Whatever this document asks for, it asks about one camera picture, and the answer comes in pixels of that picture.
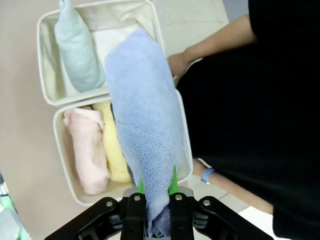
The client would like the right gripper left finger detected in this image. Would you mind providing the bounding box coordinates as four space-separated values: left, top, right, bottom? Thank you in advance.
44 174 146 240

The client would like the light blue towel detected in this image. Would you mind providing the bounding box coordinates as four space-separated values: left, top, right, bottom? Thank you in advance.
104 27 185 238

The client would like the mint green towel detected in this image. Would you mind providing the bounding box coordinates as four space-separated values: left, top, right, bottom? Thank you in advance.
54 0 107 94

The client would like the person's right hand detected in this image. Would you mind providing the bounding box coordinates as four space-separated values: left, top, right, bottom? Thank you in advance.
166 51 194 77

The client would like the person in black polo shirt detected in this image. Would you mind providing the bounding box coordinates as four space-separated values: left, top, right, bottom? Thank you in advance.
174 0 320 240

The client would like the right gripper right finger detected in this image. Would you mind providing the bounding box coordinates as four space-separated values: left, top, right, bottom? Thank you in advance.
167 164 276 240

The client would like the light blue wristband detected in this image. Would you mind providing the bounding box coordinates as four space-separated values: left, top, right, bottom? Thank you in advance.
200 167 216 186

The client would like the pink towel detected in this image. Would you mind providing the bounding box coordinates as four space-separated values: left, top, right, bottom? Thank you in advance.
62 106 112 196

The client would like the person's left forearm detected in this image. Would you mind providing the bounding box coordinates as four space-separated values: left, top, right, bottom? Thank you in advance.
209 171 276 215

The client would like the person's left hand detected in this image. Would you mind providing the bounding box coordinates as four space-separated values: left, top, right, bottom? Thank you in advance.
191 158 211 184

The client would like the cream fabric storage bin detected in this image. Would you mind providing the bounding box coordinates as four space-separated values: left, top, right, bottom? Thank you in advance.
36 0 167 108
52 88 194 207

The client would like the person's right forearm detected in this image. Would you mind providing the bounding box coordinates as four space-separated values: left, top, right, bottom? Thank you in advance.
183 13 259 64

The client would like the yellow towel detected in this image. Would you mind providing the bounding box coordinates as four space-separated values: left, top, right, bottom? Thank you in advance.
92 101 133 184

